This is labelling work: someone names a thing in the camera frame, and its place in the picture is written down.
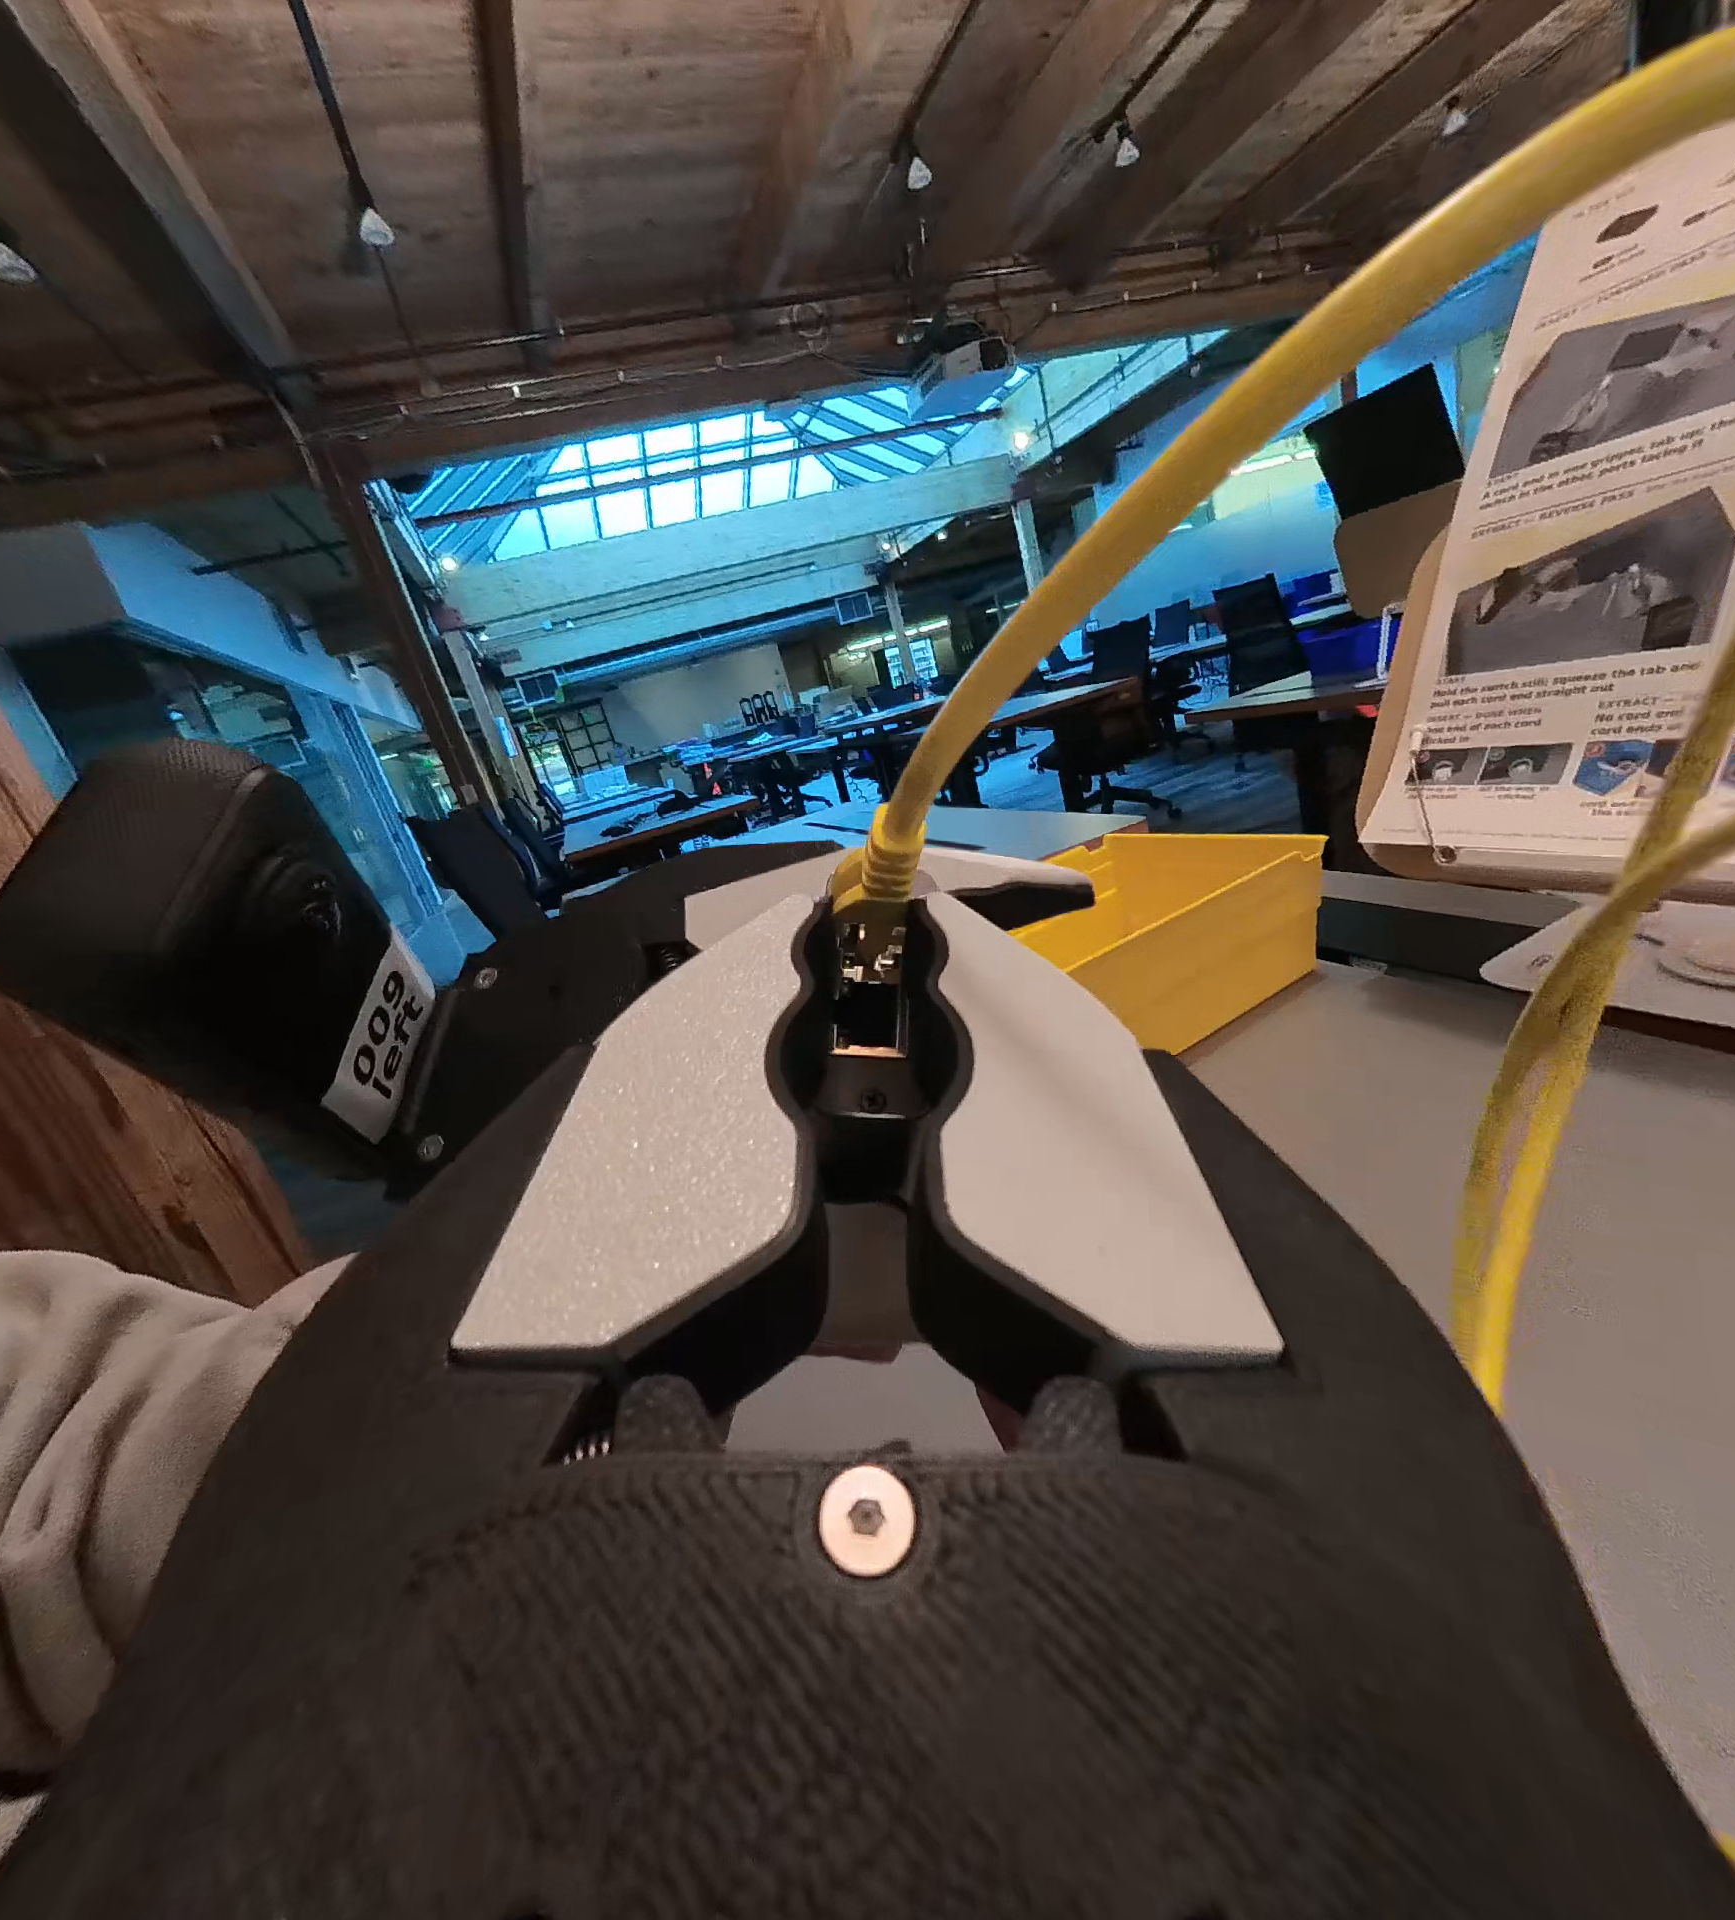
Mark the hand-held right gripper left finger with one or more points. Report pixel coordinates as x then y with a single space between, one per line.
641 1171

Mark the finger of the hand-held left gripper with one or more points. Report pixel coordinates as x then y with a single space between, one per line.
1003 886
756 892

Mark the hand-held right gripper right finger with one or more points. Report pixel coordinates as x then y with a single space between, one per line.
1092 1186

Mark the black ethernet splitter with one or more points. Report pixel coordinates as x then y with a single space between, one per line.
874 1020

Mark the person's left forearm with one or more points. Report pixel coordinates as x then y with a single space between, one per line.
57 1443

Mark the yellow plastic bin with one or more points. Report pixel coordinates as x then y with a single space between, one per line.
1198 930

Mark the black monitor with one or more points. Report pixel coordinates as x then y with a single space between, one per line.
1384 445

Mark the printed instruction sheet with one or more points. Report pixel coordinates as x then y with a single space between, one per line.
1618 419

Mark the wooden post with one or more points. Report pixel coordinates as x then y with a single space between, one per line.
26 1052

